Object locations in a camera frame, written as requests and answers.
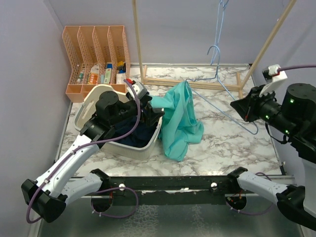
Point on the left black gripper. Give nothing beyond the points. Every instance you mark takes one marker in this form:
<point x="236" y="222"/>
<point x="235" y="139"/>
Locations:
<point x="152" y="114"/>

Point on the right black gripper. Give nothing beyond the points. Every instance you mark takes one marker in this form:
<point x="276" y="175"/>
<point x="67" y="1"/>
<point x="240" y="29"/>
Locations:
<point x="246" y="106"/>

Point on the navy blue t shirt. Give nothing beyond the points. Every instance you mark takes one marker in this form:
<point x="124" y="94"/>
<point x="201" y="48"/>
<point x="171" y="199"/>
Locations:
<point x="139" y="138"/>

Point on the teal t shirt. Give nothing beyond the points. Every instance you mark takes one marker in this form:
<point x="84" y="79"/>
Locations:
<point x="179" y="127"/>

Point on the light blue wire hanger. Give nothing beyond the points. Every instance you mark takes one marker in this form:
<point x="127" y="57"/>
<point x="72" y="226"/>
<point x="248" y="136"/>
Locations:
<point x="219" y="25"/>

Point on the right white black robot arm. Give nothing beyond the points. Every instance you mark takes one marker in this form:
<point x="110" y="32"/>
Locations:
<point x="295" y="119"/>

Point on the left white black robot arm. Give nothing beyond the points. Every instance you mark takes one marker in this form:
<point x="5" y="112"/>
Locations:
<point x="112" y="120"/>

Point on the white blue box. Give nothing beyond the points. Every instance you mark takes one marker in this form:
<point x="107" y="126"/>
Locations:
<point x="121" y="76"/>

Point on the yellow black sponge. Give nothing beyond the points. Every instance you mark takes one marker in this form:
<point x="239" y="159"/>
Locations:
<point x="120" y="65"/>

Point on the green white box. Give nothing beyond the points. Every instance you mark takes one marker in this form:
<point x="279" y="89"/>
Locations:
<point x="108" y="73"/>

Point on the cream plastic laundry basket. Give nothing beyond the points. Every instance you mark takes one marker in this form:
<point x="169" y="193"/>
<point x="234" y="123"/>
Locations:
<point x="87" y="109"/>

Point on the orange white packet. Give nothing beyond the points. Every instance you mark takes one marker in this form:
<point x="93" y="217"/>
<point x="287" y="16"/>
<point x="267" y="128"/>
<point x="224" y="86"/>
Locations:
<point x="93" y="75"/>

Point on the orange plastic file organizer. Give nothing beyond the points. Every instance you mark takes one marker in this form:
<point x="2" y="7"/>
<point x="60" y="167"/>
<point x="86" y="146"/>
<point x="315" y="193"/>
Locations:
<point x="90" y="45"/>

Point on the small bottle in organizer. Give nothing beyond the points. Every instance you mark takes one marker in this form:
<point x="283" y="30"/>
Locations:
<point x="80" y="77"/>

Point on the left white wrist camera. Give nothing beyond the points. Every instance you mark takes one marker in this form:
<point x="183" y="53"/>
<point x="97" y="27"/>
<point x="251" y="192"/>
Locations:
<point x="139" y="89"/>

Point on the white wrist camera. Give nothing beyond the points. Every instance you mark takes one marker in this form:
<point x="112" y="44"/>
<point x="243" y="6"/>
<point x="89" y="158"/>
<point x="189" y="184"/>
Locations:
<point x="139" y="89"/>
<point x="274" y="79"/>

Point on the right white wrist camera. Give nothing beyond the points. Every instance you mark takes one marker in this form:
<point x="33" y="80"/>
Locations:
<point x="274" y="79"/>

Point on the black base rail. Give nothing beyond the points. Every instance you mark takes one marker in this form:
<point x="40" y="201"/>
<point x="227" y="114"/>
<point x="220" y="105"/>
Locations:
<point x="166" y="190"/>

